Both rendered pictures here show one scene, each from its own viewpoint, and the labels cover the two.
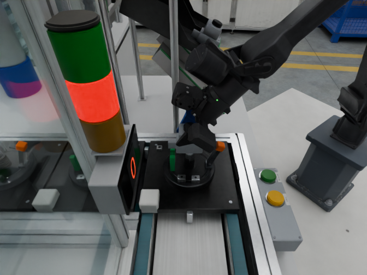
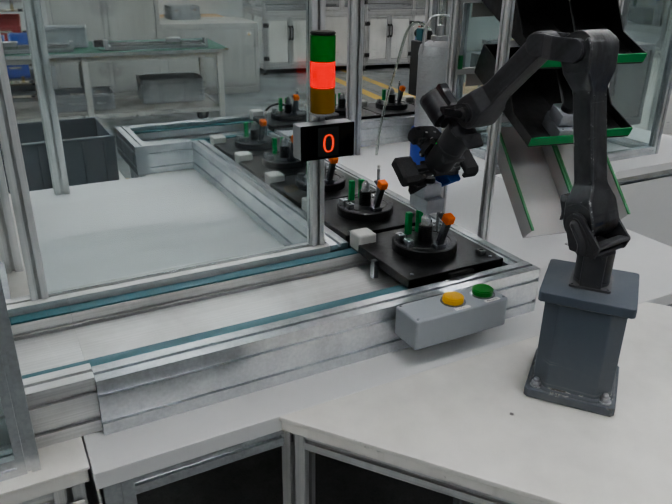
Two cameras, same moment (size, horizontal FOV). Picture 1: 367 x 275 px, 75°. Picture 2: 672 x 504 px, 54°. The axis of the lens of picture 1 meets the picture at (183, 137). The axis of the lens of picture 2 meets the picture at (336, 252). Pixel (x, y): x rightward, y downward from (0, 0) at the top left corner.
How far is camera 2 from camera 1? 114 cm
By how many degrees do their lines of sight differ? 53
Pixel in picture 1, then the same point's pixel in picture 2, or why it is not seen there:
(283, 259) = (407, 365)
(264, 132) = not seen: hidden behind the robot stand
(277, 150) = not seen: hidden behind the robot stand
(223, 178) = (438, 265)
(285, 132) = (654, 343)
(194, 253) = (344, 290)
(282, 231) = (413, 309)
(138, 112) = (500, 230)
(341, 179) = (545, 332)
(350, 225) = (525, 416)
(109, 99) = (321, 76)
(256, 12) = not seen: outside the picture
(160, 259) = (322, 277)
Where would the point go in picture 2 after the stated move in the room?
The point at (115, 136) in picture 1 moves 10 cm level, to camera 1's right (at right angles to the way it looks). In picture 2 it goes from (319, 103) to (343, 112)
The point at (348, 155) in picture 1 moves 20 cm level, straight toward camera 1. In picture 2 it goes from (549, 282) to (428, 266)
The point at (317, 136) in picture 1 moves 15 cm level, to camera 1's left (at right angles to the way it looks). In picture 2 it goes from (558, 264) to (500, 235)
